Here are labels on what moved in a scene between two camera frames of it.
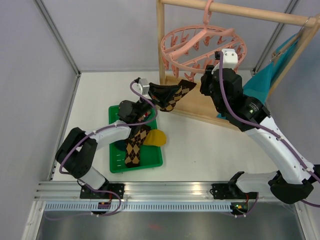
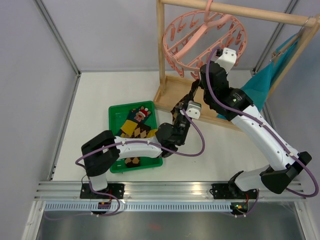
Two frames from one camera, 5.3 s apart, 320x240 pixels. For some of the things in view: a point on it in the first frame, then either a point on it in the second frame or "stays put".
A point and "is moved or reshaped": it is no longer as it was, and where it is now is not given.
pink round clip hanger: x=189 y=50 is moved or reshaped
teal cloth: x=260 y=86 stays put
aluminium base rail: x=136 y=191 stays put
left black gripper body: x=145 y=107 -> x=184 y=126
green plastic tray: x=150 y=156 stays put
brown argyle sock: x=167 y=96 -> x=176 y=105
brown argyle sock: x=133 y=146 stays put
